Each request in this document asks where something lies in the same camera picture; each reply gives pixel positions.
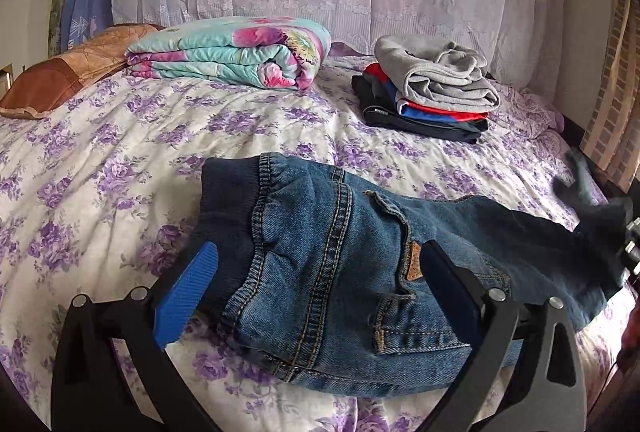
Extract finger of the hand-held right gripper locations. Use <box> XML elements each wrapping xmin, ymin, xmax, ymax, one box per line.
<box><xmin>620</xmin><ymin>217</ymin><xmax>640</xmax><ymax>278</ymax></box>

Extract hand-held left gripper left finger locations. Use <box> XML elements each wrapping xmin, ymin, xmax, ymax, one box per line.
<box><xmin>50</xmin><ymin>241</ymin><xmax>224</xmax><ymax>432</ymax></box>

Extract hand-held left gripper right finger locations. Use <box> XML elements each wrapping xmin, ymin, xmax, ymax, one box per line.
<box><xmin>420</xmin><ymin>239</ymin><xmax>587</xmax><ymax>432</ymax></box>

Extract blue denim pants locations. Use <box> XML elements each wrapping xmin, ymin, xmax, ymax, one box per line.
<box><xmin>197</xmin><ymin>151</ymin><xmax>634</xmax><ymax>399</ymax></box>

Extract brick pattern panel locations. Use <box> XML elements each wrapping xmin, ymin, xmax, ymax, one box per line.
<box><xmin>579</xmin><ymin>0</ymin><xmax>640</xmax><ymax>194</ymax></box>

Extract folded blue garment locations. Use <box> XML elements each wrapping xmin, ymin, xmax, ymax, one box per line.
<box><xmin>381</xmin><ymin>79</ymin><xmax>489</xmax><ymax>129</ymax></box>

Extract folded red garment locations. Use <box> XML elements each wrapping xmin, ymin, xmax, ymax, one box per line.
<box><xmin>363</xmin><ymin>61</ymin><xmax>490</xmax><ymax>122</ymax></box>

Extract folded dark garment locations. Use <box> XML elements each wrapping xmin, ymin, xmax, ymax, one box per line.
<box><xmin>350</xmin><ymin>75</ymin><xmax>489</xmax><ymax>144</ymax></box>

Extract folded grey sweatshirt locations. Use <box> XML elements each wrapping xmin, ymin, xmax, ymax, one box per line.
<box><xmin>373</xmin><ymin>34</ymin><xmax>501</xmax><ymax>113</ymax></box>

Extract folded floral quilt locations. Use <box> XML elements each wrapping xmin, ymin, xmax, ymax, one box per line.
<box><xmin>125</xmin><ymin>16</ymin><xmax>332</xmax><ymax>92</ymax></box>

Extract brown pillow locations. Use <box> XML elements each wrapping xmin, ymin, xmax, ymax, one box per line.
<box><xmin>0</xmin><ymin>24</ymin><xmax>167</xmax><ymax>119</ymax></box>

